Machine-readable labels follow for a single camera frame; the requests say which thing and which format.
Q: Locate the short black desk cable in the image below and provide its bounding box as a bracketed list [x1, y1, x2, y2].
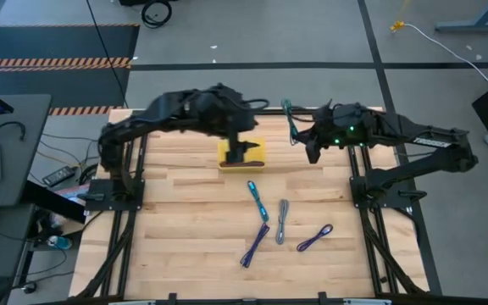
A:
[0, 120, 27, 142]

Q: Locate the yellow translucent plastic bin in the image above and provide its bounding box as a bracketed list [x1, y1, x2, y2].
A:
[217, 137, 267, 173]

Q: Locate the black mat with hazard stripes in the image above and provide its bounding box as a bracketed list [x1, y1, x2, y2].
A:
[0, 23, 141, 116]

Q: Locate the coiled black cable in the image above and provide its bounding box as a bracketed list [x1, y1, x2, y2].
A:
[141, 0, 174, 30]

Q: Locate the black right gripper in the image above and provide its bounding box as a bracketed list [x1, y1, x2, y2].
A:
[291, 101, 345, 165]

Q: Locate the grey side desk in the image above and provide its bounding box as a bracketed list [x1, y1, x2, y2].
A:
[0, 93, 53, 209]

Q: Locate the black desk leg base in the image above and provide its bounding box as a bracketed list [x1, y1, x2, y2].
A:
[20, 180, 87, 225]

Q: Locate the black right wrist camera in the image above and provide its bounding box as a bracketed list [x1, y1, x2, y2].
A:
[316, 100, 341, 122]

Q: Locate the bright teal braided USB cable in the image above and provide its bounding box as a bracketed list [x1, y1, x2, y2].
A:
[247, 180, 270, 224]

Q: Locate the black remote control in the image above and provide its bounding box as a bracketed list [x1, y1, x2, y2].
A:
[42, 165, 78, 188]

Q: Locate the teal green braided USB cable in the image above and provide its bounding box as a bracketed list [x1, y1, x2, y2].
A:
[280, 97, 300, 147]

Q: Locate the black aluminium table frame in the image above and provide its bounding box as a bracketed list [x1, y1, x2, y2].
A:
[69, 106, 443, 305]

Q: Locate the black white braided USB cable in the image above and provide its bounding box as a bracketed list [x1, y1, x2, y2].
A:
[274, 198, 291, 246]

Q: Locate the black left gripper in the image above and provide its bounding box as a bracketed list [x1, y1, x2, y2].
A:
[218, 96, 261, 167]

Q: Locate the grey metal stand leg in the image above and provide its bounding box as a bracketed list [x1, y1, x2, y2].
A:
[434, 0, 488, 34]

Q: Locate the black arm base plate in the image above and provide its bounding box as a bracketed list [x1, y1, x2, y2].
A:
[83, 177, 146, 212]
[349, 175, 428, 210]

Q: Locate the purple braided USB cable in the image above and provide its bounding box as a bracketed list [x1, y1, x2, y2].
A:
[239, 222, 271, 269]
[296, 223, 335, 253]

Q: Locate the blue water bottle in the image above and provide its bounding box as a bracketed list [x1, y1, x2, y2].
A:
[46, 235, 74, 252]

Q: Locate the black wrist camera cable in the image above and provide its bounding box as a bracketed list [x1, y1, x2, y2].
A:
[243, 98, 270, 112]

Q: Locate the dark red braided USB cable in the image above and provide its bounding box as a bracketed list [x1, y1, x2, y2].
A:
[219, 160, 253, 169]

